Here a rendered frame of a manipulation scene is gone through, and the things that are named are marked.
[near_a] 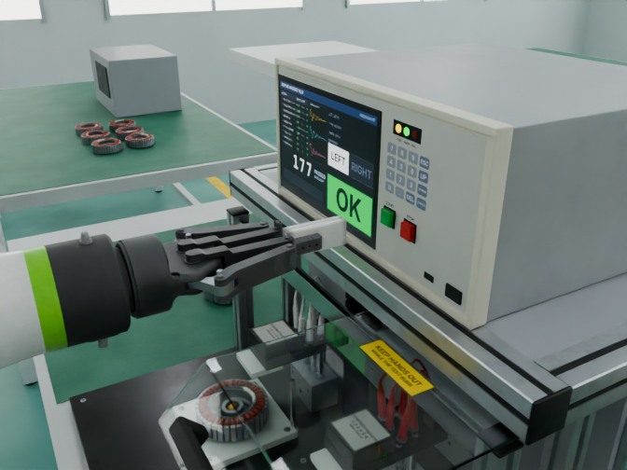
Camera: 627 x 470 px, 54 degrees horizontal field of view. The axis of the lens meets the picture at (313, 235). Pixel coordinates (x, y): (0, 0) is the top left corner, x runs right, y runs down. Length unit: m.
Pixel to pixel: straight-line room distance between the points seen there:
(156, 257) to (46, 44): 4.75
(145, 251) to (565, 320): 0.42
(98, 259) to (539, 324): 0.43
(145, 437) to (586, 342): 0.67
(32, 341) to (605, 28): 8.03
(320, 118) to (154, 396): 0.57
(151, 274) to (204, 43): 5.04
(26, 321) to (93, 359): 0.72
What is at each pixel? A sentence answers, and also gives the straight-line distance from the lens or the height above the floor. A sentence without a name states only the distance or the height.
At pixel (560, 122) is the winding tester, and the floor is 1.31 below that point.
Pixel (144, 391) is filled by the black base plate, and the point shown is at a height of 0.77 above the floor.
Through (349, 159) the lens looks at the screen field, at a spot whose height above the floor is 1.23.
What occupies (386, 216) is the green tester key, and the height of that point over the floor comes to 1.19.
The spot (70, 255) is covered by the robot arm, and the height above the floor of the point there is 1.22.
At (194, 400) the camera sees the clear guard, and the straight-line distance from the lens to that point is 0.65.
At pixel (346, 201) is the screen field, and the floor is 1.17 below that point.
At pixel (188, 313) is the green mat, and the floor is 0.75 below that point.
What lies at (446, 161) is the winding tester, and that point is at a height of 1.27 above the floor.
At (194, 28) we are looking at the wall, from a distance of 5.51.
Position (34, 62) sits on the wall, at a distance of 5.28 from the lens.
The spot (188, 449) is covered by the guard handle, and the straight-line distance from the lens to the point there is 0.58.
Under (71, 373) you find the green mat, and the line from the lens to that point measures 1.24.
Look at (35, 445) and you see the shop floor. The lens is 2.28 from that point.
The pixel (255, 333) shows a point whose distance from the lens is 0.96.
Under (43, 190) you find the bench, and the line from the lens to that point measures 2.18.
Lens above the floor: 1.46
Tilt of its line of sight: 25 degrees down
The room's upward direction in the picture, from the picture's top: straight up
